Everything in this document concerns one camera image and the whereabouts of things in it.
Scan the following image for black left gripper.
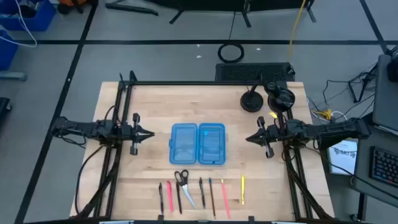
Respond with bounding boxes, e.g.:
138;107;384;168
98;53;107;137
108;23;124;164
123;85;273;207
122;113;155;156

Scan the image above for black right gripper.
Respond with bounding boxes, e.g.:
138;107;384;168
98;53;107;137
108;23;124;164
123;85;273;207
245;116;282;159

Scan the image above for black-handled scissors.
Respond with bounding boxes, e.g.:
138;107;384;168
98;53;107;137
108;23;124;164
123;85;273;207
174;169;197;210

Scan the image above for pink pen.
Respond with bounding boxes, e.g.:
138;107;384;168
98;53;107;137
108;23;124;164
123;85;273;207
166;179;174;213

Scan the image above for matte black pen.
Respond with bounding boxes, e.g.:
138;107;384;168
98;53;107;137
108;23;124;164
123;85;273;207
175;181;183;215
158;182;165;216

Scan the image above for pink pencil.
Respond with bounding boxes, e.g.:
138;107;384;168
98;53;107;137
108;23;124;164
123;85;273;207
220;179;232;220

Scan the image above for brown pencil blue eraser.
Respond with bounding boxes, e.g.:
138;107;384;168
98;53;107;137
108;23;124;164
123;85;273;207
208;177;216;220

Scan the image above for black rubber-grip gel pen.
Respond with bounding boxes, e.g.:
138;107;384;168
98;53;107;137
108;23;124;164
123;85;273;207
198;177;206;210

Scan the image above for blue translucent supply box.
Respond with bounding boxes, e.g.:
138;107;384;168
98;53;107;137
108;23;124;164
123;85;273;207
169;123;226;166

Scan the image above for black desk lamp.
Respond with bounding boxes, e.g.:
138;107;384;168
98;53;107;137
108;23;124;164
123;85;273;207
239;74;296;113

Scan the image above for white printed paper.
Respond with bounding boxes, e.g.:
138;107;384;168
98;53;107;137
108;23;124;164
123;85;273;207
328;139;358;176

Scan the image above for grey side desk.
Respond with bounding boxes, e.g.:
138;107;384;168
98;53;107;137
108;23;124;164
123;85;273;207
350;113;398;202

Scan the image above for black floor bar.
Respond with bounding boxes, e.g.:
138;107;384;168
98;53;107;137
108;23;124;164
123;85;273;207
104;2;159;17

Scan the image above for black computer keyboard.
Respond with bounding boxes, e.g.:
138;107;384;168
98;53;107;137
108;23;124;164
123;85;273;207
369;146;398;188

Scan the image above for grey monitor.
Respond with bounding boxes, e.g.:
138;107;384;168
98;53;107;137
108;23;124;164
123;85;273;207
372;54;398;131

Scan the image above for black backdrop panel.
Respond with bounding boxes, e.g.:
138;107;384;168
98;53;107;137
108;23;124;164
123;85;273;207
146;0;317;29

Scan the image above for orange and black bag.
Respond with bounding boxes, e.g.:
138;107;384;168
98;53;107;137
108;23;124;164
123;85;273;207
57;0;96;15

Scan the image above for large blue storage bin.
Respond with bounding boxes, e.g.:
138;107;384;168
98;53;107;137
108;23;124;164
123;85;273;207
0;0;57;32

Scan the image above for yellow cable connector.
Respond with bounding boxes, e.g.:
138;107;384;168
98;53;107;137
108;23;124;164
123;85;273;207
312;108;333;121

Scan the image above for black metal rig frame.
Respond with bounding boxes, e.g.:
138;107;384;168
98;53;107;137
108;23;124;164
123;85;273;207
74;70;334;223

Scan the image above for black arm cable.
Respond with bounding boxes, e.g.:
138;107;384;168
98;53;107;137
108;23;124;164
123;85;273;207
73;144;106;216

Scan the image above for coiled black cable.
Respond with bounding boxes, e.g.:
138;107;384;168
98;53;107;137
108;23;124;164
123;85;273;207
217;11;246;64

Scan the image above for tangled black floor cables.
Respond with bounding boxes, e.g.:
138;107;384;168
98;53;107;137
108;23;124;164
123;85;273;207
306;62;379;125

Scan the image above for yellow cable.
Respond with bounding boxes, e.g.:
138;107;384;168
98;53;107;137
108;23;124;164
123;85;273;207
287;0;308;63

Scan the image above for white cable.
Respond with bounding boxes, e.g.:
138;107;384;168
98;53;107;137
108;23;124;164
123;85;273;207
0;0;38;49

